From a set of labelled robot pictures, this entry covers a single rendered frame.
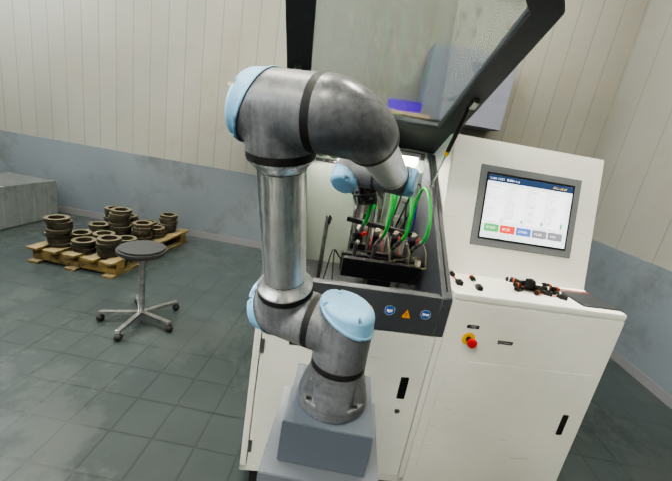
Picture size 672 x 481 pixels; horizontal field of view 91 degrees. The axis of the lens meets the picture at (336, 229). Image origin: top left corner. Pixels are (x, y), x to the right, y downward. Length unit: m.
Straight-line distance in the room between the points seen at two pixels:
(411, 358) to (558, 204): 0.94
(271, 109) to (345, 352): 0.45
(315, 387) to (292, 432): 0.09
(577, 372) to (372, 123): 1.46
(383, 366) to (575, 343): 0.76
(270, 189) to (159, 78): 4.08
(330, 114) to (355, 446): 0.61
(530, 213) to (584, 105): 2.97
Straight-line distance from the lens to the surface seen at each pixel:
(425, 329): 1.34
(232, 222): 4.29
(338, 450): 0.78
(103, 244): 3.46
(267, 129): 0.50
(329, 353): 0.69
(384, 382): 1.44
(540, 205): 1.71
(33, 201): 5.03
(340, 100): 0.46
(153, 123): 4.60
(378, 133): 0.49
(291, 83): 0.49
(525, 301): 1.45
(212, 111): 4.27
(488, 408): 1.66
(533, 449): 1.91
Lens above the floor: 1.44
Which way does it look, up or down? 15 degrees down
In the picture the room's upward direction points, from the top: 10 degrees clockwise
